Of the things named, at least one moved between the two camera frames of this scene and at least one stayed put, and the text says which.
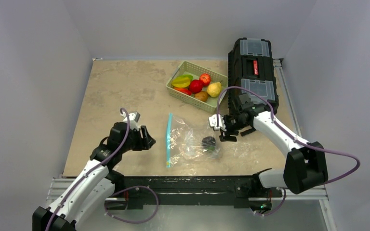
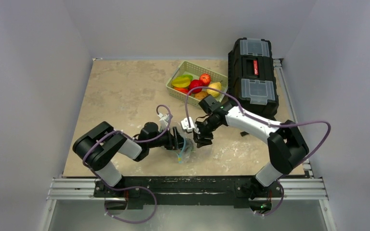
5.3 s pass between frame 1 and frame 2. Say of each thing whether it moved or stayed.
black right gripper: moved
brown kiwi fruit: stayed
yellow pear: stayed
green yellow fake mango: stayed
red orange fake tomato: stayed
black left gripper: moved
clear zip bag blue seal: moved
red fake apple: stayed
